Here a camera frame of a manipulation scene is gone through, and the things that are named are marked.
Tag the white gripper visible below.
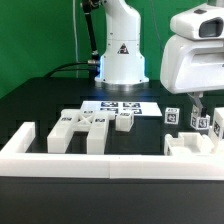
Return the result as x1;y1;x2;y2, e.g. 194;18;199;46
160;35;224;117

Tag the white chair seat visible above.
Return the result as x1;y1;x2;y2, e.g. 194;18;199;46
164;132;224;157

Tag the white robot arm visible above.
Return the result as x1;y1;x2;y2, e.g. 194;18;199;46
81;0;224;117

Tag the white sheet with tags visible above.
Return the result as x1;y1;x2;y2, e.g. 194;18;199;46
81;101;162;117

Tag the white tagged block part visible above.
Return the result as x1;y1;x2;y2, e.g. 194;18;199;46
115;111;134;132

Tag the white U-shaped fence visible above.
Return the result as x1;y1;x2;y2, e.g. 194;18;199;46
0;122;224;181

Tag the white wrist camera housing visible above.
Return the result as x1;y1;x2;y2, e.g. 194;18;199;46
170;4;224;40

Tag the black cable bundle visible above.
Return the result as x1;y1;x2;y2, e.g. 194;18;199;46
44;9;101;79

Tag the white chair back frame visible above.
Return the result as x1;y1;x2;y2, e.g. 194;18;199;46
47;109;115;155

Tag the white thin cable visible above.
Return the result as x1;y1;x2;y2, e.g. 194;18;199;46
72;0;80;79

